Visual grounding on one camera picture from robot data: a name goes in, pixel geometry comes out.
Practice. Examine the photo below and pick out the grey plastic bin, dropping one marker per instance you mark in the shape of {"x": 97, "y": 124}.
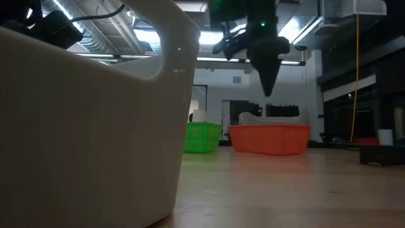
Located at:
{"x": 253, "y": 119}
{"x": 95, "y": 142}

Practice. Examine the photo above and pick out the long ceiling light strip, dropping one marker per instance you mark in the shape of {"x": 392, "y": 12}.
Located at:
{"x": 221, "y": 59}
{"x": 114, "y": 56}

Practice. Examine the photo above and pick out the dark shelving unit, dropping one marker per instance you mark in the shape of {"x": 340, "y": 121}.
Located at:
{"x": 335, "y": 120}

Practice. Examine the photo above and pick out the white cup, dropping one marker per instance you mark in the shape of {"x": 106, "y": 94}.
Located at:
{"x": 385, "y": 137}

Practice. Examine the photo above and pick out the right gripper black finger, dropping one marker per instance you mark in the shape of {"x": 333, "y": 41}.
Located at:
{"x": 262, "y": 73}
{"x": 273, "y": 73}

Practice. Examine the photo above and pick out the black aluminium table frame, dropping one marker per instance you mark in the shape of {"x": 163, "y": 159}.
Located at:
{"x": 379, "y": 155}

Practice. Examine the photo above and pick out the green plastic mesh basket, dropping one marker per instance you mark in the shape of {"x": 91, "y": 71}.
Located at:
{"x": 202, "y": 137}

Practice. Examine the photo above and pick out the bright ceiling light panel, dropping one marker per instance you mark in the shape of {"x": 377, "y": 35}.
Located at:
{"x": 193, "y": 7}
{"x": 210, "y": 38}

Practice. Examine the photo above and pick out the orange plastic mesh basket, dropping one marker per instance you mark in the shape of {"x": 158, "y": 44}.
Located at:
{"x": 269, "y": 139}

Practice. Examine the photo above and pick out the white paper roll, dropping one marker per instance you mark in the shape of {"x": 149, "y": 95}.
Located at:
{"x": 199, "y": 116}

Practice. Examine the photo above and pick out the white ceiling duct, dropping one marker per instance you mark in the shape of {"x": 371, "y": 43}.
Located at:
{"x": 341, "y": 8}

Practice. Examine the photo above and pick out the red flat object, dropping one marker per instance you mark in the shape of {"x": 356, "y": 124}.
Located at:
{"x": 365, "y": 141}

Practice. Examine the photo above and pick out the silver ventilation duct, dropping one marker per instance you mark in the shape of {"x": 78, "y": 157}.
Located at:
{"x": 95, "y": 35}

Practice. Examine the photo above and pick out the black monitor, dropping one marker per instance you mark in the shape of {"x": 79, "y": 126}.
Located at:
{"x": 281, "y": 110}

